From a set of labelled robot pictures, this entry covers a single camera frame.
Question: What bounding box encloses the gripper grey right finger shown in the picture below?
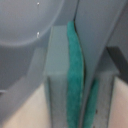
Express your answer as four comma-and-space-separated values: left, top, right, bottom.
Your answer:
83, 72, 117, 128

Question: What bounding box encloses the gripper teal padded left finger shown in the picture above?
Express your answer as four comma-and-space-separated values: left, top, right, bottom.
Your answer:
45, 21, 84, 128

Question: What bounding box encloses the grey two-handled pot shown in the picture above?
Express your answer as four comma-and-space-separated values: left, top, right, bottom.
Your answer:
0, 0, 128, 128

